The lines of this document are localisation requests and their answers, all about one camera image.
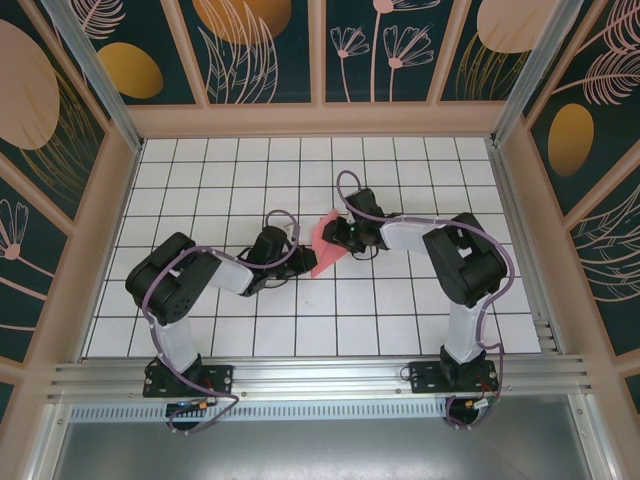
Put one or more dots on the aluminium side rail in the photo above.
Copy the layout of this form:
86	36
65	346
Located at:
520	250

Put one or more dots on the dark panel single pink flower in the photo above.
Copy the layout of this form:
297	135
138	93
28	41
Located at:
20	240

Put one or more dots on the small controller board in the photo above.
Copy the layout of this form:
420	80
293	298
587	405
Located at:
192	406
480	404

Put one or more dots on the grey metal sheet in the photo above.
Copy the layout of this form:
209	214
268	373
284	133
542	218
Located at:
320	450

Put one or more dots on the dark panel pink leaf outlines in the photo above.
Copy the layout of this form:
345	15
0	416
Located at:
610	260

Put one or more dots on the dark panel orange disc pink leaves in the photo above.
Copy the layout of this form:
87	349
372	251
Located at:
240	30

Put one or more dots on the pink paper sheet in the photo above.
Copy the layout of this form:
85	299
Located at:
320	235

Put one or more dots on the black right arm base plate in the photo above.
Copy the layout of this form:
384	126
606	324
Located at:
425	377

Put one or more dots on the dark panel pink disc gold leaves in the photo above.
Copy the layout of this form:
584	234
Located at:
480	50

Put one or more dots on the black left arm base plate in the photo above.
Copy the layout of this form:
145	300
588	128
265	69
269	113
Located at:
220	380

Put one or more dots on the dark panel orange oval pink feather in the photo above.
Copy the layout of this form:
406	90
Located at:
570	140

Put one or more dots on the long aluminium base rail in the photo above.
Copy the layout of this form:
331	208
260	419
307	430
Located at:
320	372

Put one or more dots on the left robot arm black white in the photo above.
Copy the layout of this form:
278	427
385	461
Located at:
170	285

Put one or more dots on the dark panel large pink oval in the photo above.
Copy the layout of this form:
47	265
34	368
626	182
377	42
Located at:
30	90

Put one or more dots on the dark panel with pink flowers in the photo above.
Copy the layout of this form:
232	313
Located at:
360	50

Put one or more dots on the aluminium corner post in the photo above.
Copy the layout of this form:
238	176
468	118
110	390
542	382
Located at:
100	85
530	75

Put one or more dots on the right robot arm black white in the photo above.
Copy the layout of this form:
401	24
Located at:
465	265

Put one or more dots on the dark panel with orange oval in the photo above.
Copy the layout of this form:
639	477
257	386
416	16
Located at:
130	70

